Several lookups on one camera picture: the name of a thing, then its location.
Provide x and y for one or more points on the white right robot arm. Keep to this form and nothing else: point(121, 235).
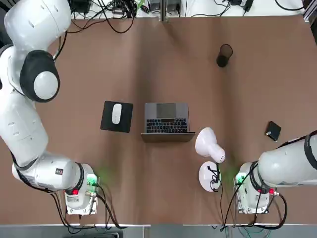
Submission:
point(284, 166)

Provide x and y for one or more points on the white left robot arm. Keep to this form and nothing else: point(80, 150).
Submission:
point(37, 19)

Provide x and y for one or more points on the black mesh pen holder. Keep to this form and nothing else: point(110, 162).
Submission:
point(223, 58)

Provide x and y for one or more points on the grey laptop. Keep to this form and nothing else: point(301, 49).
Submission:
point(166, 111)

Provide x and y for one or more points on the black mouse mat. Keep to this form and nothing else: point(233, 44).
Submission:
point(126, 116)

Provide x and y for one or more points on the white computer mouse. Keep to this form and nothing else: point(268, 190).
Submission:
point(116, 113)

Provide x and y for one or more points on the white desk lamp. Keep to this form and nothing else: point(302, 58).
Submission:
point(206, 141)

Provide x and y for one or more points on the black ribbed device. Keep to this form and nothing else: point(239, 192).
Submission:
point(173, 6)
point(155, 5)

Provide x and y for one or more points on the small flat black box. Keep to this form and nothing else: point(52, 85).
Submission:
point(273, 131)

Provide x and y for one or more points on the black device box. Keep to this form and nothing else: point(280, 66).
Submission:
point(83, 6)

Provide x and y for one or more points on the short black power adapter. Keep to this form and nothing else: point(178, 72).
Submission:
point(235, 2)

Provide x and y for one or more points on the long black power adapter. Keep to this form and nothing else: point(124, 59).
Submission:
point(248, 5)

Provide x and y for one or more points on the aluminium frame post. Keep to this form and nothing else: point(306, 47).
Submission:
point(164, 11)

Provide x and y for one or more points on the aluminium frame rail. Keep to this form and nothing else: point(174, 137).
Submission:
point(310, 10)

